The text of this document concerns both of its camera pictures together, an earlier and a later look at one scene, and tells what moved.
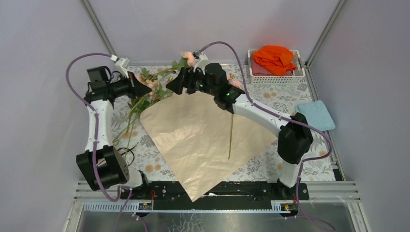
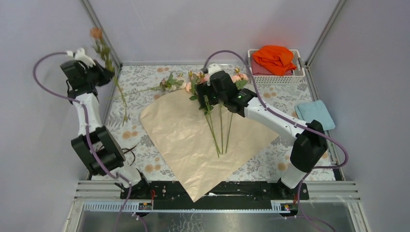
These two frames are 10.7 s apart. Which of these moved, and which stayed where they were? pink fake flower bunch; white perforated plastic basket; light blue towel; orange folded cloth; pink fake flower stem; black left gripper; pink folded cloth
Moved: pink fake flower bunch; pink fake flower stem; black left gripper
Stayed: orange folded cloth; pink folded cloth; white perforated plastic basket; light blue towel
